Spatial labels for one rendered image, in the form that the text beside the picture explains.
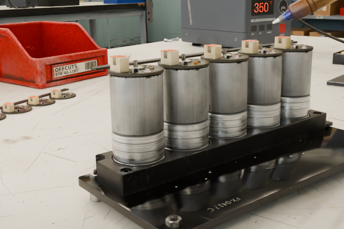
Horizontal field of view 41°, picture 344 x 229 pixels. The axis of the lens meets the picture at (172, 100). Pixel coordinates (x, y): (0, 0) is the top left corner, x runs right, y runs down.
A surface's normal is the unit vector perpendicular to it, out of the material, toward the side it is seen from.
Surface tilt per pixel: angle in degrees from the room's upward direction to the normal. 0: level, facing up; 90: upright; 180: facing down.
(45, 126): 0
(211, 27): 90
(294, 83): 90
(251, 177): 0
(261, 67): 90
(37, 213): 0
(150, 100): 90
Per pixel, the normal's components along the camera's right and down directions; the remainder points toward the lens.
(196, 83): 0.51, 0.19
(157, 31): -0.64, 0.19
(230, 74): 0.11, 0.23
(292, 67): -0.15, 0.23
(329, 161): -0.02, -0.97
